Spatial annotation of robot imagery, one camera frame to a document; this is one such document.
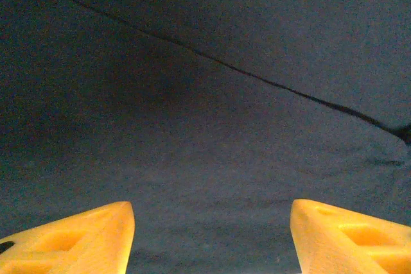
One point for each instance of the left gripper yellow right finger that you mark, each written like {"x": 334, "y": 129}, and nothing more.
{"x": 346, "y": 242}

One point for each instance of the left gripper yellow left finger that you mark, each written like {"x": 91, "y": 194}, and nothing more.
{"x": 80, "y": 242}

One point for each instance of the black garment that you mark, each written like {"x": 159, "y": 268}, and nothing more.
{"x": 192, "y": 94}

